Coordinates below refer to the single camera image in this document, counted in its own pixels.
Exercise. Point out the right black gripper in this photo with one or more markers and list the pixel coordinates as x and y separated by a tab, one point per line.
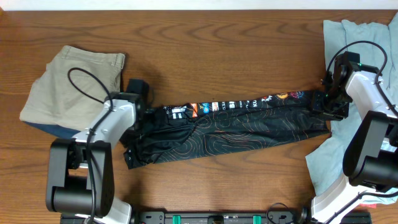
319	108

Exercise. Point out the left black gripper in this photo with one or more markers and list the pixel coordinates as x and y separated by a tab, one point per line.
130	137

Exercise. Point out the black orange patterned jersey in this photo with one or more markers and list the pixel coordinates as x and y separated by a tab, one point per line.
194	130

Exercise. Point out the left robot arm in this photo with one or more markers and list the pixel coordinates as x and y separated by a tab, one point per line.
80	179

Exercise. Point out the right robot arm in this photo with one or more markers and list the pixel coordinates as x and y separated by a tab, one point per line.
367	169

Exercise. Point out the light blue t-shirt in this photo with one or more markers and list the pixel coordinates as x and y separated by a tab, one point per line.
325	163

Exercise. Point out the folded navy garment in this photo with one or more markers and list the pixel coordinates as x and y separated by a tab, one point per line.
55	130

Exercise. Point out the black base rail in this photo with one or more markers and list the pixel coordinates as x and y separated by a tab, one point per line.
226	218

